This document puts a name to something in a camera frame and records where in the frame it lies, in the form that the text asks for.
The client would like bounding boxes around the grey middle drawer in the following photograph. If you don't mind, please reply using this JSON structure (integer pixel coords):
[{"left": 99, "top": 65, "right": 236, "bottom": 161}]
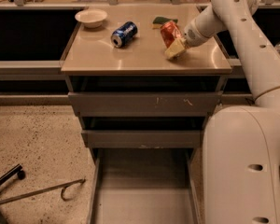
[{"left": 81, "top": 131, "right": 202, "bottom": 148}]

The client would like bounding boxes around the green yellow sponge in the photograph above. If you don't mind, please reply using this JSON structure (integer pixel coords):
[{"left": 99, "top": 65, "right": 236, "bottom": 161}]
[{"left": 152, "top": 17, "right": 178, "bottom": 29}]

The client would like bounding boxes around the grey drawer cabinet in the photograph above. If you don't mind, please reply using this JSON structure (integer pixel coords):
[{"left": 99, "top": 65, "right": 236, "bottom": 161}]
[{"left": 60, "top": 4, "right": 233, "bottom": 161}]

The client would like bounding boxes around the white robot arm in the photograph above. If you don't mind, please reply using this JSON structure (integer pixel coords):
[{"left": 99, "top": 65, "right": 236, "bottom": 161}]
[{"left": 184, "top": 0, "right": 280, "bottom": 224}]

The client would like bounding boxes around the blue pepsi can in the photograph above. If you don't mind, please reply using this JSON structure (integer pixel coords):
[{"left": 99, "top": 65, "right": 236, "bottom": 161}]
[{"left": 111, "top": 21, "right": 138, "bottom": 48}]

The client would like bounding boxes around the metal hook rod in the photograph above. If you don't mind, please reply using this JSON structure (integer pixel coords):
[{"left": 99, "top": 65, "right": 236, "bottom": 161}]
[{"left": 0, "top": 178, "right": 86, "bottom": 205}]

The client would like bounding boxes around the white bowl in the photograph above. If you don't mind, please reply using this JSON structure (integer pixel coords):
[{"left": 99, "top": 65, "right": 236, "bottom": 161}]
[{"left": 75, "top": 9, "right": 107, "bottom": 28}]

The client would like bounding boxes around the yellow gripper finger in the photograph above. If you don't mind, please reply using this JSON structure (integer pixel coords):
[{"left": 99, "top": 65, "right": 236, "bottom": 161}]
[{"left": 165, "top": 38, "right": 189, "bottom": 60}]

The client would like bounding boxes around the black caster leg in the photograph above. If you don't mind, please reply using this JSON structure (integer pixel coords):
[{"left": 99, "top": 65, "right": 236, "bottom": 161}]
[{"left": 0, "top": 164, "right": 26, "bottom": 186}]

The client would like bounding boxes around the red coke can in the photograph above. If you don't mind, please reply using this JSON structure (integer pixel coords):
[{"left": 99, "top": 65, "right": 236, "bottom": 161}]
[{"left": 161, "top": 21, "right": 182, "bottom": 48}]

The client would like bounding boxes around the grey open bottom drawer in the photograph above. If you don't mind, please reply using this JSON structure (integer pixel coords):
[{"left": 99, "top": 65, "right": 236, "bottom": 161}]
[{"left": 87, "top": 148, "right": 201, "bottom": 224}]

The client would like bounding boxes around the grey top drawer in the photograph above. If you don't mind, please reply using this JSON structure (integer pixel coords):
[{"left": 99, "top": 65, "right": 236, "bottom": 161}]
[{"left": 68, "top": 92, "right": 221, "bottom": 117}]

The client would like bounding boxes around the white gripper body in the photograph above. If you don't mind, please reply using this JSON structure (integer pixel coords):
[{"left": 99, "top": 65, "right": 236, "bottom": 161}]
[{"left": 184, "top": 20, "right": 208, "bottom": 47}]

